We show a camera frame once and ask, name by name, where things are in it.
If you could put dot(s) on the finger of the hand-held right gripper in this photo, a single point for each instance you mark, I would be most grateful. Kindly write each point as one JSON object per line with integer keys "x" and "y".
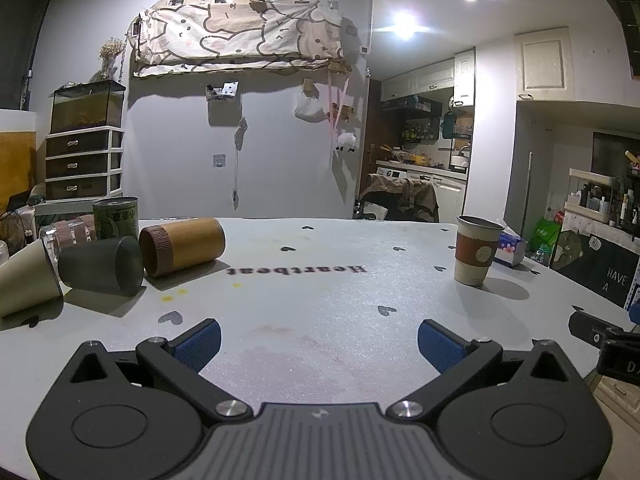
{"x": 592, "y": 326}

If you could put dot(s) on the white plastic bag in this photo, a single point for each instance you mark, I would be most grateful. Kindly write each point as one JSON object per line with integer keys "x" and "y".
{"x": 309, "y": 109}

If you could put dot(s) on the white washing machine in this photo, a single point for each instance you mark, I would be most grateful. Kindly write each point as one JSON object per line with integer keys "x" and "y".
{"x": 440, "y": 192}

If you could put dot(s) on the dried flower bunch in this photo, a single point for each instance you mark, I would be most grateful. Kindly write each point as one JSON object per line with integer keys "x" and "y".
{"x": 111, "y": 55}

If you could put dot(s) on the shelf of bottles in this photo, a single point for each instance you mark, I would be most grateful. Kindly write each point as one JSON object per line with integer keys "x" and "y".
{"x": 607, "y": 200}

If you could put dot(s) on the white plastic drawer unit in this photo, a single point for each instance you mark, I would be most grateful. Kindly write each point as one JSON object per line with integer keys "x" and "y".
{"x": 84, "y": 162}

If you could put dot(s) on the green shopping bag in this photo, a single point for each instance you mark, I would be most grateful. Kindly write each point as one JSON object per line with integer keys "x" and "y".
{"x": 546, "y": 237}

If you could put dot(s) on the yellow wooden board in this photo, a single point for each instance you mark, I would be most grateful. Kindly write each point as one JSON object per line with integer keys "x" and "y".
{"x": 17, "y": 170}

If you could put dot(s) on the beige cup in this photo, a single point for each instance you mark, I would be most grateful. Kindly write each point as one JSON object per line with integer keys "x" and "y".
{"x": 27, "y": 280}

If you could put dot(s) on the clear acrylic holder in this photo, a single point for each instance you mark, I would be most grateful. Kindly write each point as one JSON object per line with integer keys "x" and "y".
{"x": 67, "y": 234}

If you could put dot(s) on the metal wall bracket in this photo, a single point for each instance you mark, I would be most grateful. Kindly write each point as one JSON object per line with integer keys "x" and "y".
{"x": 222, "y": 91}

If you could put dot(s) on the glass fish tank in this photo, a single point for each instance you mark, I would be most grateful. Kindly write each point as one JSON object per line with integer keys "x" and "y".
{"x": 87, "y": 106}

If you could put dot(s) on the white mop pole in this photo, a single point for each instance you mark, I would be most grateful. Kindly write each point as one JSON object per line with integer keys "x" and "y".
{"x": 527, "y": 195}

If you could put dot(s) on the green tin can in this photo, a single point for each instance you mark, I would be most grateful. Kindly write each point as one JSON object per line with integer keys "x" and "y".
{"x": 116, "y": 217}

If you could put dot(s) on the white sheep plush toy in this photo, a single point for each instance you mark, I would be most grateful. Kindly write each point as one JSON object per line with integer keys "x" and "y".
{"x": 346, "y": 143}

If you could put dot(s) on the paper cup with brown sleeve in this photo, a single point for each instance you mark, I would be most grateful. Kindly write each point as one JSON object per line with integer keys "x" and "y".
{"x": 477, "y": 252}

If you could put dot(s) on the black printed cloth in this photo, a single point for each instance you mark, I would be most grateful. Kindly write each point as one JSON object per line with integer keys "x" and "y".
{"x": 597, "y": 265}

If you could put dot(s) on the floral tissue pack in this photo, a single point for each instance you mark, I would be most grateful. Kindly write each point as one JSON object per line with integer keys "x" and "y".
{"x": 511, "y": 251}

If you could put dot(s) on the kitchen upper cabinets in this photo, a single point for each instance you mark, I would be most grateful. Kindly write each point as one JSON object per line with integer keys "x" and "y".
{"x": 430, "y": 80}

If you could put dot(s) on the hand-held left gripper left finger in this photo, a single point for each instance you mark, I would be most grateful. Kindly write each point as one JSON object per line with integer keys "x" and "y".
{"x": 199, "y": 344}

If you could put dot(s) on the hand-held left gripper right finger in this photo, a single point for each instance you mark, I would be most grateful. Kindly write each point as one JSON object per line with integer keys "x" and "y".
{"x": 439, "y": 346}

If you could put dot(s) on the brown bamboo cup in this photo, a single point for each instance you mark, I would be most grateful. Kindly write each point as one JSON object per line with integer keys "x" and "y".
{"x": 187, "y": 245}

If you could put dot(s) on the white wall cabinet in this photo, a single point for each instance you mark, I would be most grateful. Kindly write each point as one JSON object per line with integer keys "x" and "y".
{"x": 545, "y": 62}

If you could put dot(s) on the chair draped with clothes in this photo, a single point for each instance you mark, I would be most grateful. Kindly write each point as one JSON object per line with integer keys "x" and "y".
{"x": 400, "y": 197}

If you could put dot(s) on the dark grey cup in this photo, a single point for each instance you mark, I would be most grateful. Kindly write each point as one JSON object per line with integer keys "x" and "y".
{"x": 97, "y": 266}

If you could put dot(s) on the printed blanket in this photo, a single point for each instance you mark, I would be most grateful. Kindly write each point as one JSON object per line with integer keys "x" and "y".
{"x": 235, "y": 27}

